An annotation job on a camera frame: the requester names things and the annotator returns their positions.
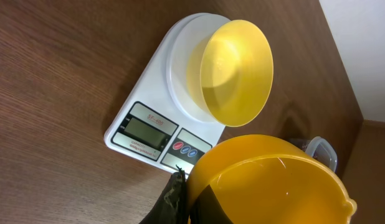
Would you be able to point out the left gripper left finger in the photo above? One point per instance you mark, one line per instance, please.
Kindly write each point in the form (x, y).
(170, 207)

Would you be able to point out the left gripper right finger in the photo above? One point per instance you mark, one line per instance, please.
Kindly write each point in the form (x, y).
(207, 209)

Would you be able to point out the yellow measuring scoop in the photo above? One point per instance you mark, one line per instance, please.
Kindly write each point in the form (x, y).
(264, 179)

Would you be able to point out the white digital kitchen scale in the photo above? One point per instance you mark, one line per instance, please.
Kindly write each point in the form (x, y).
(159, 123)

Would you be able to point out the yellow plastic bowl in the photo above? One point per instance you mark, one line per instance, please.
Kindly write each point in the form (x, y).
(230, 73)

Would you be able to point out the clear plastic container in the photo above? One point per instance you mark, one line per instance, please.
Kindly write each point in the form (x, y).
(319, 149)

